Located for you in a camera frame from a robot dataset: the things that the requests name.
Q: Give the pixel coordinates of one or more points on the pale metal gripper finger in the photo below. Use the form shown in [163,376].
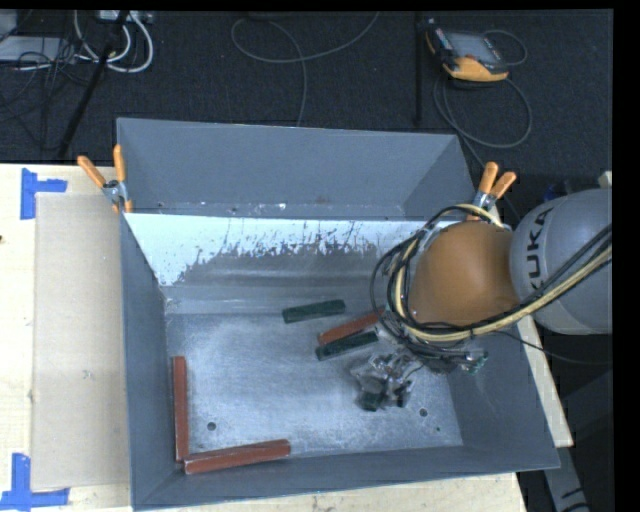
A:
[367,376]
[401,387]

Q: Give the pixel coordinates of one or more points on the dark green block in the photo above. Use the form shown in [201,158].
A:
[313,310]
[371,400]
[346,345]

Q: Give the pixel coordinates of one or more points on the red-brown flat block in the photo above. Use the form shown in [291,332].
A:
[181,407]
[237,456]
[350,326]

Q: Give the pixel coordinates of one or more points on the grey metal bin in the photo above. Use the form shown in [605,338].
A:
[280,380]

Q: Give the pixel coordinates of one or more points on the pale flat board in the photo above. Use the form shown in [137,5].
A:
[77,340]

